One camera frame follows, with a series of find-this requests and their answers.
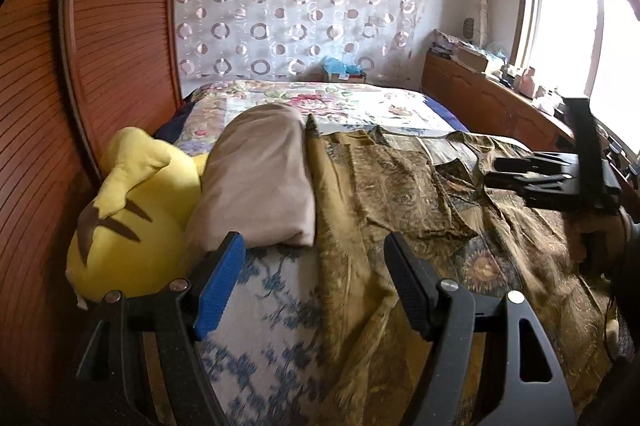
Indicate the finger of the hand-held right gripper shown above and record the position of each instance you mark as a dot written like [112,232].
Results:
[540,188]
[535,163]

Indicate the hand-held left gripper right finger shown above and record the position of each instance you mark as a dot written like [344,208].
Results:
[412,286]

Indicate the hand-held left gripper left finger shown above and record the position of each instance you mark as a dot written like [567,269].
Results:
[220,291]

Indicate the olive patterned garment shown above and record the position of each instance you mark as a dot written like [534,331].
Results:
[400,186]

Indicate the person's right hand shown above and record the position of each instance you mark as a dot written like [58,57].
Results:
[580,231]

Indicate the pink bottle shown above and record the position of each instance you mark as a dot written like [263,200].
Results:
[528,81]

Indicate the long wooden cabinet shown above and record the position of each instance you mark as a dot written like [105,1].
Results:
[480,96]

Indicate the yellow plush toy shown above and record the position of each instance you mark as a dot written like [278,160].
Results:
[130,226]

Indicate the white plastic bag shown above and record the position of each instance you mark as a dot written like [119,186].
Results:
[497,53]

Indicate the pale folded cloth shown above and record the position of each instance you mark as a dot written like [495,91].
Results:
[260,176]

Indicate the flat cardboard box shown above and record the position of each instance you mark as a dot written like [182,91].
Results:
[470,58]

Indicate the window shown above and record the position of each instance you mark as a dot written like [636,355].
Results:
[565,21]

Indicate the stack of books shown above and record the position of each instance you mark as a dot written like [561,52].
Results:
[445,43]

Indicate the pink floral bedspread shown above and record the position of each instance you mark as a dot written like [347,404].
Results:
[350,106]

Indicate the small cardboard box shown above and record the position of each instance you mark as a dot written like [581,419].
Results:
[355,77]

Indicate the blue plastic bag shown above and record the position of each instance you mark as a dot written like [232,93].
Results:
[340,66]

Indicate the wooden slatted wardrobe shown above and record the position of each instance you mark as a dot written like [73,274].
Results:
[100,56]

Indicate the circle print sheer curtain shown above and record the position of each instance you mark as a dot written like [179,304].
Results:
[300,6]

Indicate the dark oval wall ornament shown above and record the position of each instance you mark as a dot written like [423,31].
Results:
[468,29]

